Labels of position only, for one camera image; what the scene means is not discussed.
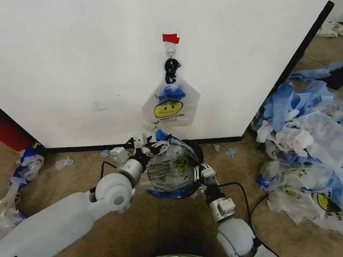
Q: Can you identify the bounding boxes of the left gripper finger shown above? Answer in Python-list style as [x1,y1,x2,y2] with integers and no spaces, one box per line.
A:
[150,133,173,151]
[143,146,168,160]

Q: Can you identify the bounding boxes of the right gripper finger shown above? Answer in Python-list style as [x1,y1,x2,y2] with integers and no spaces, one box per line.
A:
[200,161,217,175]
[192,165,202,188]

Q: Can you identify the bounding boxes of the clear smiley garbage bag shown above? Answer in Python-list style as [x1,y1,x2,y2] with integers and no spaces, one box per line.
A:
[141,77,202,128]
[145,128,201,200]

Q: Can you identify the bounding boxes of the round black trash bin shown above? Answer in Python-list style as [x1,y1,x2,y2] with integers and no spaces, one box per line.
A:
[146,139,205,200]

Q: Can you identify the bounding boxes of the clear bag with blue trim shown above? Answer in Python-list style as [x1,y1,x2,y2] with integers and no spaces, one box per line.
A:
[256,160,340,192]

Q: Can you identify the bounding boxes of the crumpled white clear bag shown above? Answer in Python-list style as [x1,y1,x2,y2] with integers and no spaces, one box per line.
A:
[256,111,343,168]

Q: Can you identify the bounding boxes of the flattened yellow smiley bag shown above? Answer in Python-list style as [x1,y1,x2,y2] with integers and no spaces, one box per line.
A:
[267,184,343,231]

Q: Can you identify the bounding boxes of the crumpled clear blue bag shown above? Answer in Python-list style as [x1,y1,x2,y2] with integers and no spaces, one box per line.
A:
[9,143,46,188]

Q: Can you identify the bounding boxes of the crumpled clear plastic bag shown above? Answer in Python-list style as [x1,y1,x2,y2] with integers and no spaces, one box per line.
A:
[0,183,26,231]

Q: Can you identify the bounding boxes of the small clear plastic scrap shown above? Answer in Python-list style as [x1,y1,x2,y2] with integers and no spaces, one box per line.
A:
[54,157,75,171]

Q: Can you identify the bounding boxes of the red tape strip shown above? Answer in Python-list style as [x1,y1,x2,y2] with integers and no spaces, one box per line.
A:
[161,33,181,44]

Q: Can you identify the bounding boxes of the heap of blue bags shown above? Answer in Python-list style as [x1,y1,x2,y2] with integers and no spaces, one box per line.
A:
[251,62,343,136]

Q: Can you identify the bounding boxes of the red box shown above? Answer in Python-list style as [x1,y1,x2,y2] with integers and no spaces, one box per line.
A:
[0,109,41,153]

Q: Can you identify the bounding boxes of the dark floor object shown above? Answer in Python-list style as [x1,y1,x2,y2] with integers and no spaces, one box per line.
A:
[324,69,343,92]

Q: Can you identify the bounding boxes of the distant white plastic bags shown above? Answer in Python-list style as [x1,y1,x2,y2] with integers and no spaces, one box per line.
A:
[317,20,343,39]

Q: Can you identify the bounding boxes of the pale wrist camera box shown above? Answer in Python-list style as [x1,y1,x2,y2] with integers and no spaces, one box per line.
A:
[201,169,217,186]
[133,133,147,148]

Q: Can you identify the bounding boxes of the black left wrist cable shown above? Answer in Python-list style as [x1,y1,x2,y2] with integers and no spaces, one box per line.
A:
[98,160,126,188]

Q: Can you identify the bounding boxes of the black knotted bag handles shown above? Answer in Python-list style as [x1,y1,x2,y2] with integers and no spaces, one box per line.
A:
[163,57,181,84]

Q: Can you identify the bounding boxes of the clear wall hook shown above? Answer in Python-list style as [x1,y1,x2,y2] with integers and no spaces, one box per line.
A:
[164,43,178,58]

